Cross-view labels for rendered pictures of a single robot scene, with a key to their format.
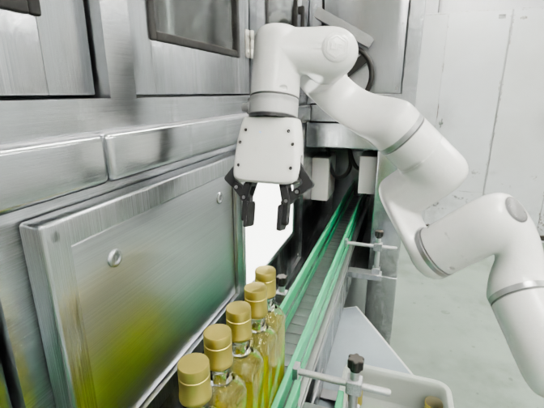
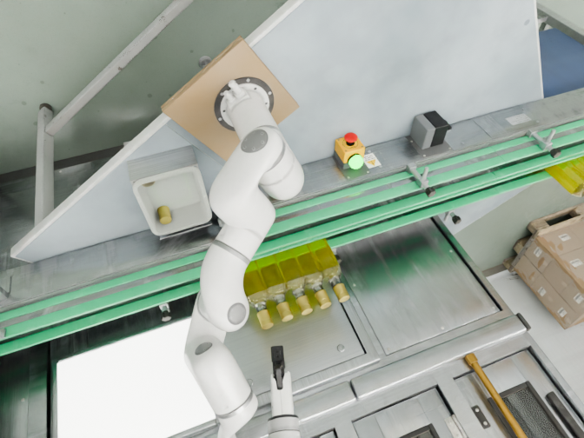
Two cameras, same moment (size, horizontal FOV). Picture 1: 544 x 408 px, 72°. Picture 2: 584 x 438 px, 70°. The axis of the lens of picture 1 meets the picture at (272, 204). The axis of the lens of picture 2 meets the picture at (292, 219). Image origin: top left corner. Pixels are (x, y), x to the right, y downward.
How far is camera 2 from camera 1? 1.09 m
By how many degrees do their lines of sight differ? 77
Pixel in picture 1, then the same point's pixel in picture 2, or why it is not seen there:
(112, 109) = (348, 415)
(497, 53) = not seen: outside the picture
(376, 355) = (87, 215)
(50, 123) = (376, 399)
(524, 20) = not seen: outside the picture
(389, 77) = not seen: outside the picture
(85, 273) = (355, 343)
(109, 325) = (336, 321)
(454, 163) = (229, 363)
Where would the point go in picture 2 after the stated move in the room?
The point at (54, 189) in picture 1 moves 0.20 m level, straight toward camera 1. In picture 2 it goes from (375, 373) to (428, 335)
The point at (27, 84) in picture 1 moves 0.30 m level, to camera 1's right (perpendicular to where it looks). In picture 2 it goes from (382, 414) to (363, 397)
